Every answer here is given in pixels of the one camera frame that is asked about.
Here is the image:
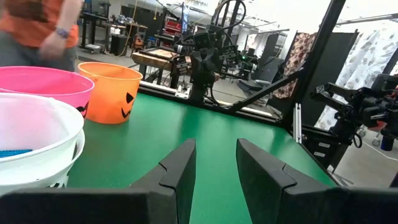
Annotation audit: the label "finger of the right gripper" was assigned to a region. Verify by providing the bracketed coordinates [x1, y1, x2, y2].
[219, 45, 240, 63]
[173, 55, 192, 77]

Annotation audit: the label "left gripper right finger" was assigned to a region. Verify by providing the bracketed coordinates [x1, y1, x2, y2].
[235, 138, 398, 224]

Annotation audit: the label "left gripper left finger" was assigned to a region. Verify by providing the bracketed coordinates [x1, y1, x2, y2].
[0, 138, 197, 224]

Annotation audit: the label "blue white Hershey's bar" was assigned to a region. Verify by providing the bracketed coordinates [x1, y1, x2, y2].
[0, 149, 34, 159]

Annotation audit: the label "white halloween face bucket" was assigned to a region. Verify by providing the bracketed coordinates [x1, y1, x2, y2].
[0, 92, 86, 196]

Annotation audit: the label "orange halloween face bucket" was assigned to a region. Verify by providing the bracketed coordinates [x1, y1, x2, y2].
[77, 61, 144, 125]

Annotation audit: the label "pink halloween face bucket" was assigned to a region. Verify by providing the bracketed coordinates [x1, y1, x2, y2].
[0, 65, 95, 119]

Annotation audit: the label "wooden top workbench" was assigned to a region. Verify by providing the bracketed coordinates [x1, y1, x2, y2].
[131, 48, 192, 90]

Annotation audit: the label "red storage bins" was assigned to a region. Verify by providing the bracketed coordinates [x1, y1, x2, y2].
[163, 18, 183, 37]

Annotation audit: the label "black office chair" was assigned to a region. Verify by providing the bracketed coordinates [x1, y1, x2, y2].
[238, 55, 282, 97]

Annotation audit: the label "black bin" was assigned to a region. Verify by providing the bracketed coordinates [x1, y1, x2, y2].
[109, 33, 130, 57]

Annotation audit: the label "brown spotted cloth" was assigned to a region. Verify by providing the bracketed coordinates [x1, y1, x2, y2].
[272, 30, 318, 100]

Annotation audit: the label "silver aluminium extrusion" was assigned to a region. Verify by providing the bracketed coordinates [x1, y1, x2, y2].
[293, 102, 303, 144]

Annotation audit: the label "black divider panel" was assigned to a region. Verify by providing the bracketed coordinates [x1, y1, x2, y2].
[300, 29, 360, 127]

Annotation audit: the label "person's hand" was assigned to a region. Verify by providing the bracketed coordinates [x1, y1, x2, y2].
[39, 30, 68, 60]

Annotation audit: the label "white spotted curtain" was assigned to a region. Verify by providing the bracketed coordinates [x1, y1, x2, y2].
[313, 20, 398, 131]

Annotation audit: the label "person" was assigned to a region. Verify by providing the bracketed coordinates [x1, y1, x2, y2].
[0, 0, 85, 73]

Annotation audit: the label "silver corner bracket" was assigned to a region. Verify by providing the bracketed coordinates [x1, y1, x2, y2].
[175, 85, 191, 100]

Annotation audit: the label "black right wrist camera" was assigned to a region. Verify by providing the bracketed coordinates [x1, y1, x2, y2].
[193, 32, 213, 48]

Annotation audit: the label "black aluminium rig frame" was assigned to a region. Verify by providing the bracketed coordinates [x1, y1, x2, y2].
[138, 0, 348, 128]

